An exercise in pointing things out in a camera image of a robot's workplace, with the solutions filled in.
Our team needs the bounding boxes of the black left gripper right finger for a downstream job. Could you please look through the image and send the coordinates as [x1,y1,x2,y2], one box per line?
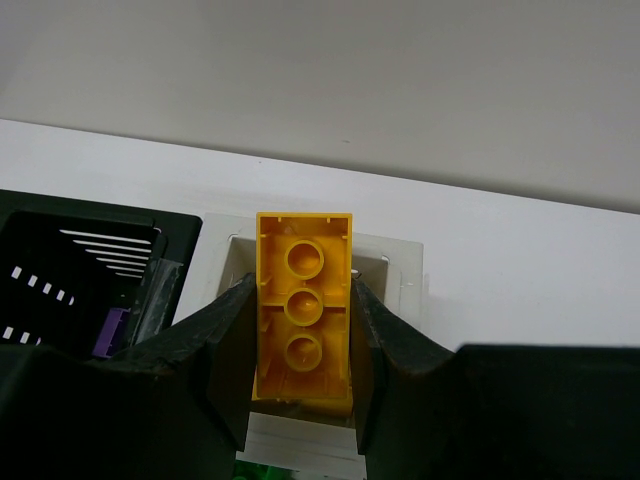
[350,281,639,479]

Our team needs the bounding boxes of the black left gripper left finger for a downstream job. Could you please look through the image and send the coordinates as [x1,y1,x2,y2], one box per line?
[1,274,257,479]

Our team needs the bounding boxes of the purple curved lego brick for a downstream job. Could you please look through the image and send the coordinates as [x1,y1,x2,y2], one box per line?
[92,308,130,358]

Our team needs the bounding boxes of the orange rectangular lego brick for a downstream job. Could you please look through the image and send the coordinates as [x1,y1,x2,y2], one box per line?
[255,212,352,401]

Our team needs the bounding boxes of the green square lego brick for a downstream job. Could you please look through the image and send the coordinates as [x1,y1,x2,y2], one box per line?
[232,460,294,480]

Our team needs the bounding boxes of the yellow rounded lego brick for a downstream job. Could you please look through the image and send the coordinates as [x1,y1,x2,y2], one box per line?
[284,397,353,418]

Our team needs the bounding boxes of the white slotted container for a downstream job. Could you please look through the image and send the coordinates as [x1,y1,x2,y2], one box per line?
[176,213,424,479]

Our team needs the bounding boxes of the black slotted container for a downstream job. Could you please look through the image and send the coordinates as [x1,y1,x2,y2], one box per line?
[1,190,202,359]

